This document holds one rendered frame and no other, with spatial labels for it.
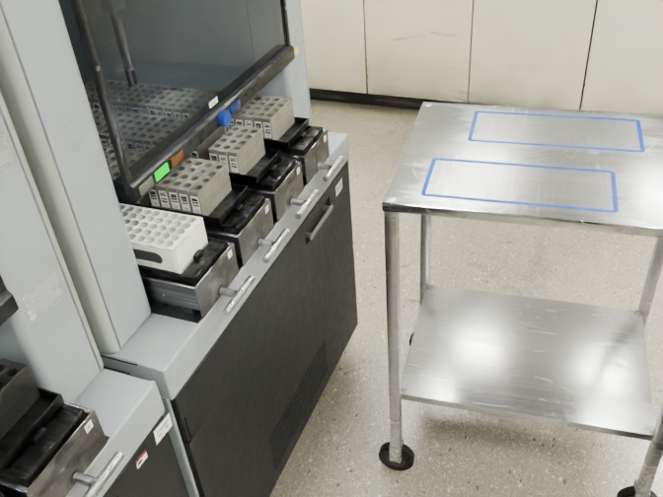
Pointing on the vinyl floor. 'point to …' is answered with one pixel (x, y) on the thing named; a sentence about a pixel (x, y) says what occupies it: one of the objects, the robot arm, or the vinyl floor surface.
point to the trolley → (618, 186)
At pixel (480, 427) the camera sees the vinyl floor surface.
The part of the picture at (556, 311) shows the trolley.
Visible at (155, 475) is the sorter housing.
